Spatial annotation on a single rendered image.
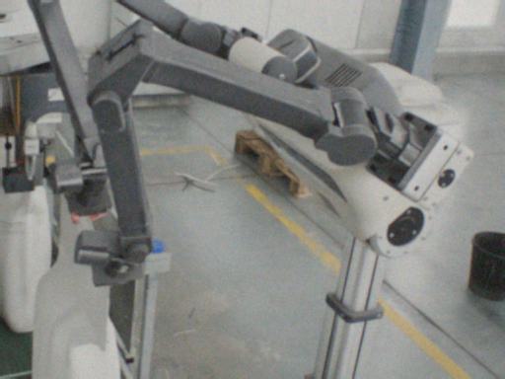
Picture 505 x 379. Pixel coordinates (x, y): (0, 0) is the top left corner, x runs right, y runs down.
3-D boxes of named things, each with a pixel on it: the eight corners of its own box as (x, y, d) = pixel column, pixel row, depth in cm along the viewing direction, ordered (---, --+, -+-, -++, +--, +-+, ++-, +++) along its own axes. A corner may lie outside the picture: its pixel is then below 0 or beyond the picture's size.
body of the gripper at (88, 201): (62, 192, 173) (67, 174, 168) (104, 188, 178) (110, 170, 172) (69, 216, 170) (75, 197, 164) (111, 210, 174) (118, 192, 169)
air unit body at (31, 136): (42, 181, 196) (43, 125, 190) (24, 183, 195) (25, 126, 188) (38, 174, 200) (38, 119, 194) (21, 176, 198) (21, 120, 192)
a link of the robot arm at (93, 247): (150, 251, 134) (149, 212, 139) (88, 242, 130) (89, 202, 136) (132, 284, 142) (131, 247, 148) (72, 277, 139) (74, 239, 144)
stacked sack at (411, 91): (447, 109, 491) (453, 87, 485) (394, 112, 474) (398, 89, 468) (385, 78, 547) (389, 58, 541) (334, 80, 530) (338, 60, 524)
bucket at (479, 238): (535, 301, 371) (550, 256, 361) (489, 310, 360) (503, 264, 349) (490, 270, 396) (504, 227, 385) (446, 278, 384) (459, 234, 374)
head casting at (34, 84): (108, 166, 209) (112, 63, 197) (19, 173, 199) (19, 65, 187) (78, 129, 234) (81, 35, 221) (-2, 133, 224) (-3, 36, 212)
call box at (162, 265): (170, 270, 215) (172, 253, 213) (144, 274, 212) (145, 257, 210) (160, 258, 222) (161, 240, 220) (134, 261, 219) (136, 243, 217)
